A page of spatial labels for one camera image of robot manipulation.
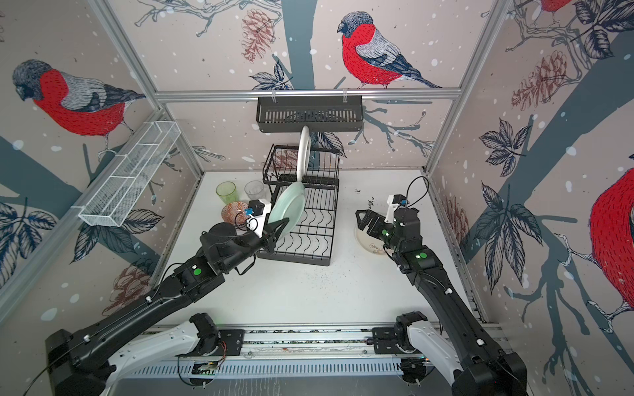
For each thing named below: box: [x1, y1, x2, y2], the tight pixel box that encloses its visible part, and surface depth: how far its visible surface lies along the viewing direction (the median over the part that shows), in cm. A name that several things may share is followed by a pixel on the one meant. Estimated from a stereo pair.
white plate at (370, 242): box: [355, 226, 388, 255], surface depth 95 cm
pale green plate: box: [267, 181, 306, 241], surface depth 67 cm
